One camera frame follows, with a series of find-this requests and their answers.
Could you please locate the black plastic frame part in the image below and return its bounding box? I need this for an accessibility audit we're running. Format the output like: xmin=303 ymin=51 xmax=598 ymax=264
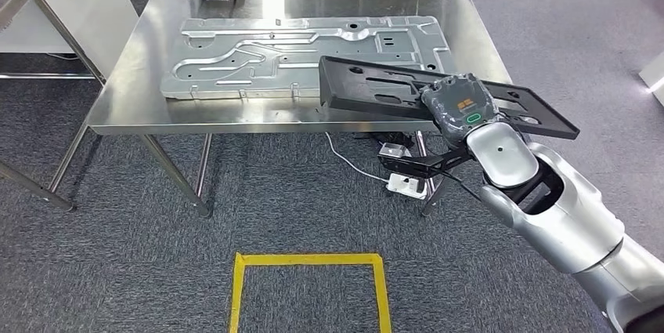
xmin=317 ymin=55 xmax=581 ymax=140

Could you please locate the steel workbench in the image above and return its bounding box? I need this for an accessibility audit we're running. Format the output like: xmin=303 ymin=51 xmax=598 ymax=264
xmin=85 ymin=0 xmax=515 ymax=219

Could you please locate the white power strip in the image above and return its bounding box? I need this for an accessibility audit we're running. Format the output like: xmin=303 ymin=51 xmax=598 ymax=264
xmin=386 ymin=172 xmax=430 ymax=201

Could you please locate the stamped aluminium panel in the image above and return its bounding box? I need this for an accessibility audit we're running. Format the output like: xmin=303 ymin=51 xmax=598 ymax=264
xmin=159 ymin=15 xmax=459 ymax=101

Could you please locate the white cabinet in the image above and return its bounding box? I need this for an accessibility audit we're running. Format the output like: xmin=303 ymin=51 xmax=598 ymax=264
xmin=0 ymin=0 xmax=140 ymax=81

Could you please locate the white box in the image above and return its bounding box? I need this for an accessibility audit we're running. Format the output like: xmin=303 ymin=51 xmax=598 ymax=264
xmin=637 ymin=50 xmax=664 ymax=95

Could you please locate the white power cable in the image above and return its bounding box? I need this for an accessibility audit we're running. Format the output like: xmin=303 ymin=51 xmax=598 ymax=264
xmin=324 ymin=132 xmax=391 ymax=183

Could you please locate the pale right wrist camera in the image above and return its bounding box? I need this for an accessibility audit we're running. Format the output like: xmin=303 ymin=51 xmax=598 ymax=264
xmin=378 ymin=143 xmax=410 ymax=161

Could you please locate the black right camera bracket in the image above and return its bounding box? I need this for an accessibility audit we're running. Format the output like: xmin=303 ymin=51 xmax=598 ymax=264
xmin=377 ymin=144 xmax=474 ymax=181

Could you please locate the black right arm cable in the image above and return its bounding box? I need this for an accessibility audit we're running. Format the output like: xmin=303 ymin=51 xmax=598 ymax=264
xmin=441 ymin=169 xmax=485 ymax=203

